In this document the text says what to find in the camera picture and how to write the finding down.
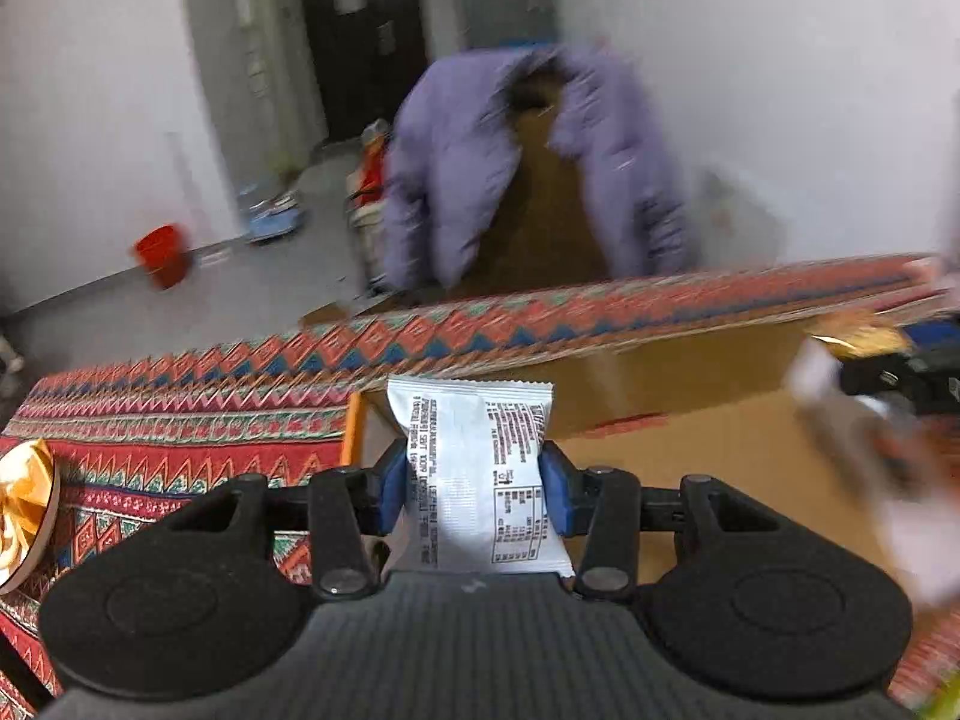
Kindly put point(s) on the plate of orange peels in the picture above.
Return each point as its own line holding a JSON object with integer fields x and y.
{"x": 30, "y": 499}

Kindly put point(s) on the white snack packet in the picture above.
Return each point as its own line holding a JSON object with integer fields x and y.
{"x": 476, "y": 500}

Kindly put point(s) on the red bucket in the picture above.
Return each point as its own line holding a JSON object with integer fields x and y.
{"x": 163, "y": 255}

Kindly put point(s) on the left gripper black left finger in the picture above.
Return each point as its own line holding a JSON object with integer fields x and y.
{"x": 214, "y": 594}

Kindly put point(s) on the colourful patterned tablecloth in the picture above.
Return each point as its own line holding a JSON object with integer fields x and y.
{"x": 137, "y": 440}

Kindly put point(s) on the cookie snack packet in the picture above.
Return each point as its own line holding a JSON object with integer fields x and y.
{"x": 854, "y": 353}

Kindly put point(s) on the brown chair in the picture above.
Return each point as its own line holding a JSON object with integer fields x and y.
{"x": 540, "y": 236}

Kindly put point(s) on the blue floor tray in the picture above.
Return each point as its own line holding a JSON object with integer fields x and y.
{"x": 270, "y": 216}

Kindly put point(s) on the dark entrance door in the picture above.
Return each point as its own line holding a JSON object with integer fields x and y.
{"x": 367, "y": 55}

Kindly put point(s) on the purple jacket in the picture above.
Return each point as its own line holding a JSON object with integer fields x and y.
{"x": 453, "y": 154}

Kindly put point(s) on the red cardboard box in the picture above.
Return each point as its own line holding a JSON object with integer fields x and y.
{"x": 756, "y": 405}

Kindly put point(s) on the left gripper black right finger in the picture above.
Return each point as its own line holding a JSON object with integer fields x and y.
{"x": 732, "y": 593}

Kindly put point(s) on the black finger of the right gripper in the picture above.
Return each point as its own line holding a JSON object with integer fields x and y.
{"x": 917, "y": 362}

